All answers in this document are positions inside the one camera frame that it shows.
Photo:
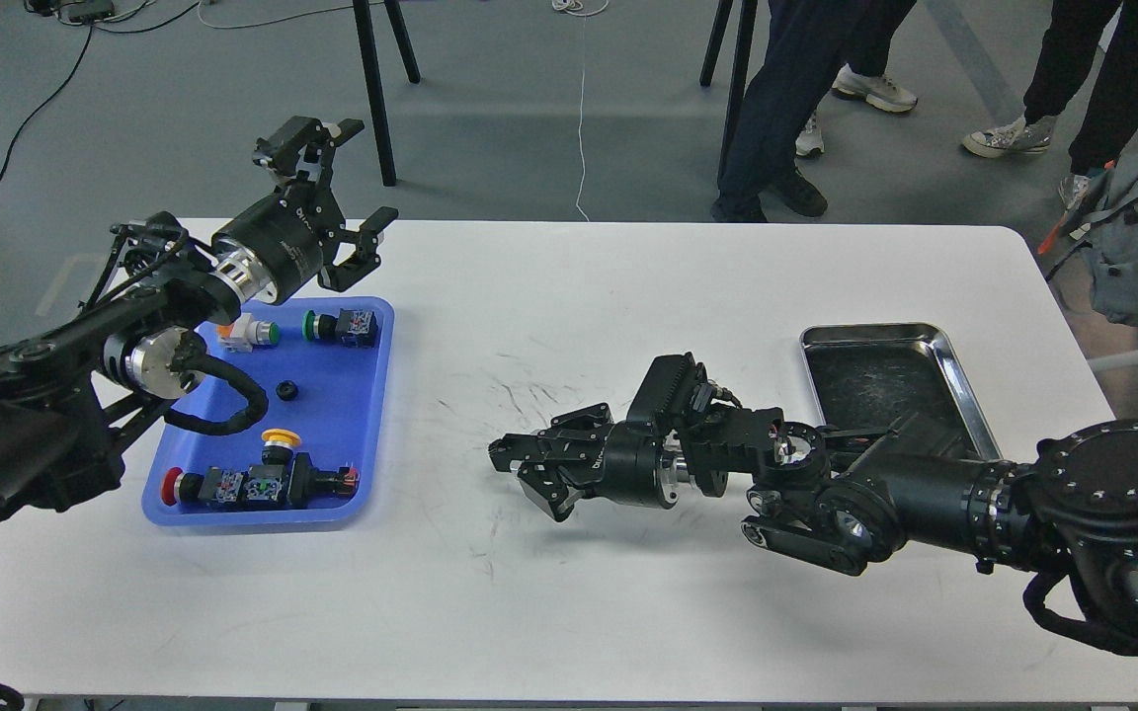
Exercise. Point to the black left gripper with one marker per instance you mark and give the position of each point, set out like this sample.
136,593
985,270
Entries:
271,249

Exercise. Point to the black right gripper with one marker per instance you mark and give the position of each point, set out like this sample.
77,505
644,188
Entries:
583,454

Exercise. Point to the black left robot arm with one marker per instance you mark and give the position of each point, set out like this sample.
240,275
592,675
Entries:
74,399

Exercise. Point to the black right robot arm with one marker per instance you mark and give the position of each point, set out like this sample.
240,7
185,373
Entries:
845,499

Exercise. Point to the black tripod legs left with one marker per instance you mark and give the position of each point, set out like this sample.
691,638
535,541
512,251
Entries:
373,77

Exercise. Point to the black tripod legs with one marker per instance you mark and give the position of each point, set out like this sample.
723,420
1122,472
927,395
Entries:
373,77
740,62

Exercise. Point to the green black push button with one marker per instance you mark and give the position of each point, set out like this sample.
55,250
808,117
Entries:
352,328

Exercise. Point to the orange white push button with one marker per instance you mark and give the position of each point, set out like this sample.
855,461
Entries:
246,334

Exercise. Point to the yellow mushroom push button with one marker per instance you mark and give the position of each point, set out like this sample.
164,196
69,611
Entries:
279,447

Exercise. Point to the blue plastic tray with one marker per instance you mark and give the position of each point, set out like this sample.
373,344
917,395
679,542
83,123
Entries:
338,414

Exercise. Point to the metal tray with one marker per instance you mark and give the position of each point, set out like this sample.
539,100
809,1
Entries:
865,376

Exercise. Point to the black tripod legs right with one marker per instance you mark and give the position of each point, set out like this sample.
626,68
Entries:
740,62

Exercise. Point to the person in dark trousers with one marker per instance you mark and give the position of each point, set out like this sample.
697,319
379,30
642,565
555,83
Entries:
815,47

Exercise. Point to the black red-tipped switch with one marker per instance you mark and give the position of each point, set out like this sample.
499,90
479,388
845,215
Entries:
291,483

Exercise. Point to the red push button switch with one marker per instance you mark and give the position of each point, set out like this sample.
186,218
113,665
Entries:
218,489

